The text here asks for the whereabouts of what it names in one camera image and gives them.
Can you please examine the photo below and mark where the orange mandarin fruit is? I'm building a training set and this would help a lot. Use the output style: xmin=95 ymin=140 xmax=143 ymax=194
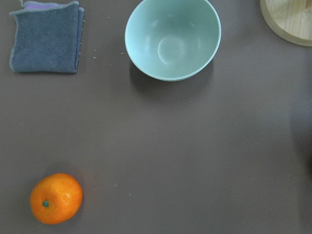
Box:
xmin=29 ymin=173 xmax=83 ymax=225

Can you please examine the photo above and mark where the mint green bowl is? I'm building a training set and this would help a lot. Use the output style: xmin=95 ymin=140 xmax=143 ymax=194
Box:
xmin=125 ymin=0 xmax=221 ymax=81

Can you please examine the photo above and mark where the grey folded cloth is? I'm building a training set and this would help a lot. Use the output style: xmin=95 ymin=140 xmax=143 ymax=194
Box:
xmin=9 ymin=0 xmax=84 ymax=73

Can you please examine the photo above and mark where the wooden cup stand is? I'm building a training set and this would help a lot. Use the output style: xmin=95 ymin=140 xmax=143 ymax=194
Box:
xmin=259 ymin=0 xmax=312 ymax=47

